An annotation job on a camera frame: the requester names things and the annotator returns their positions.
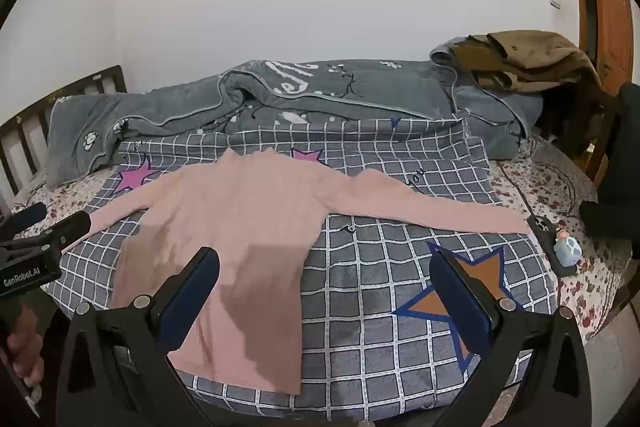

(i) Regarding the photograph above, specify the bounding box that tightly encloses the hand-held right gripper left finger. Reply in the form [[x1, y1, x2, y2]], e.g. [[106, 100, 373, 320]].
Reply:
[[56, 246, 222, 427]]

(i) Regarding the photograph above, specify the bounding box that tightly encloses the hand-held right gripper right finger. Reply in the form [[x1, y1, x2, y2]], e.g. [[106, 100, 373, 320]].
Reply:
[[427, 243, 593, 427]]

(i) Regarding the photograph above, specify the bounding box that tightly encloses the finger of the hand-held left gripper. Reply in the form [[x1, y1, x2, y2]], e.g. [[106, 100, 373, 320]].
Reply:
[[9, 202, 49, 234], [30, 211, 92, 254]]

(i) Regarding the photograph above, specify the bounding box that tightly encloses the pink knit sweater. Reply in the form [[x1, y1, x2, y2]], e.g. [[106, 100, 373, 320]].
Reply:
[[64, 148, 533, 395]]

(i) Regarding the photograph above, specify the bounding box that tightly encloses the person's left hand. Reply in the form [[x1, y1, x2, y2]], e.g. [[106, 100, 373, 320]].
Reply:
[[0, 304, 47, 403]]

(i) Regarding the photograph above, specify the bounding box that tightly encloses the grey checked star-print blanket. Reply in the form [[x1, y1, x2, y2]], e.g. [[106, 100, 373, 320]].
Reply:
[[42, 117, 558, 423]]

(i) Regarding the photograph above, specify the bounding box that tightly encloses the dark wooden headboard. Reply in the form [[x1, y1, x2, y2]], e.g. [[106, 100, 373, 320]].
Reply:
[[0, 66, 128, 208]]

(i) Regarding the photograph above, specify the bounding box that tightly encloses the black phone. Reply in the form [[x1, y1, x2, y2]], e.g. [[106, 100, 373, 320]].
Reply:
[[527, 214, 578, 279]]

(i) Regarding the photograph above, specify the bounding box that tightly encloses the small blue figurine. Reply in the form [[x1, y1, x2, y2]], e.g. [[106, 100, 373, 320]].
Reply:
[[552, 222, 582, 269]]

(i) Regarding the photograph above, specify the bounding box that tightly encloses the floral bed sheet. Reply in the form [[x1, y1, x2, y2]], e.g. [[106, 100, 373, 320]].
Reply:
[[10, 134, 636, 343]]

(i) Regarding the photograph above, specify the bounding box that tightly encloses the dark wooden chair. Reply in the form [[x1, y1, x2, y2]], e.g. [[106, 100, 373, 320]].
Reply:
[[537, 79, 623, 184]]

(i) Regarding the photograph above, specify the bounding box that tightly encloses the grey printed quilt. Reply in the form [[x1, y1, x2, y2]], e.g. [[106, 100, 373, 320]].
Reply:
[[45, 38, 546, 188]]

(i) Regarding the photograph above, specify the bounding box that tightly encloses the brown jacket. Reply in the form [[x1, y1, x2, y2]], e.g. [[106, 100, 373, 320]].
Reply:
[[450, 31, 603, 95]]

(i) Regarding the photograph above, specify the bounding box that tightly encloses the orange wooden door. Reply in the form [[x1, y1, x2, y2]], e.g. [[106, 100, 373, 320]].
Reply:
[[562, 0, 640, 108]]

